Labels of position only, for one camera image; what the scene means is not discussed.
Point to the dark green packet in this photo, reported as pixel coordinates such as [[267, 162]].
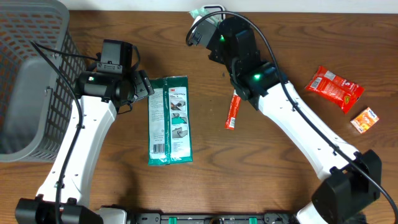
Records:
[[170, 141]]

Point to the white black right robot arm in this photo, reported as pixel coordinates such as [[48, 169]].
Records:
[[350, 180]]

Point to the red snack bag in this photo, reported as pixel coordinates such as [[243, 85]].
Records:
[[336, 89]]

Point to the small red Nescafe packet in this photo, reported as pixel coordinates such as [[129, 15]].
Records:
[[233, 111]]

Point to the light green wet wipes pack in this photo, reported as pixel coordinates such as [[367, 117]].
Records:
[[199, 13]]

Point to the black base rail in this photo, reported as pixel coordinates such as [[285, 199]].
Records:
[[217, 218]]

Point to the white barcode scanner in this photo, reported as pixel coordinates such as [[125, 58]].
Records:
[[213, 8]]

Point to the grey plastic shopping basket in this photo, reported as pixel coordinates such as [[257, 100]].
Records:
[[37, 60]]

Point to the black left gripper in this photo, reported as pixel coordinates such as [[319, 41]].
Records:
[[145, 86]]

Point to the small orange tissue pack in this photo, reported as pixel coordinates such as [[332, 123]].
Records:
[[365, 120]]

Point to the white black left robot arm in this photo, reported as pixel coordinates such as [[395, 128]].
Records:
[[64, 196]]

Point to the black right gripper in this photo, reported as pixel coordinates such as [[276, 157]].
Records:
[[217, 58]]

